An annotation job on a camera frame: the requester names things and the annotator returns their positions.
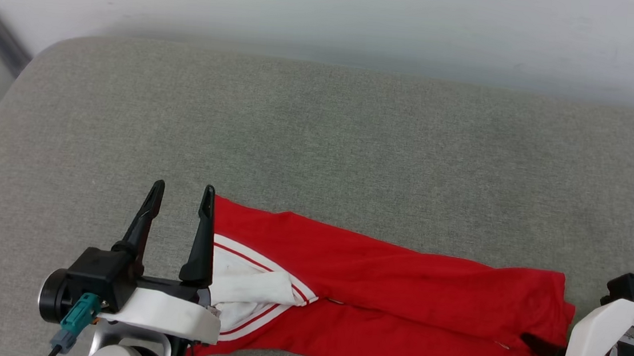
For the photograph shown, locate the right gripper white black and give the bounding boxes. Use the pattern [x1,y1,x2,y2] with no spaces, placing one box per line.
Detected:
[519,290,634,356]

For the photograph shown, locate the left teal plug cable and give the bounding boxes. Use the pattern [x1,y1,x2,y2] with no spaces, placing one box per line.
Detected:
[43,289,103,356]

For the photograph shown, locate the grey fabric sofa cushion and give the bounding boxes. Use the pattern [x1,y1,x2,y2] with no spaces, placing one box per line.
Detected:
[0,26,634,356]

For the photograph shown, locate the red garment with white trim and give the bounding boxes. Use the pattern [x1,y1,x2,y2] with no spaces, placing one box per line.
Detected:
[187,194,584,356]

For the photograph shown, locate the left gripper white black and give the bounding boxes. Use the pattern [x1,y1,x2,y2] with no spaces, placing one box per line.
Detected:
[36,170,234,347]

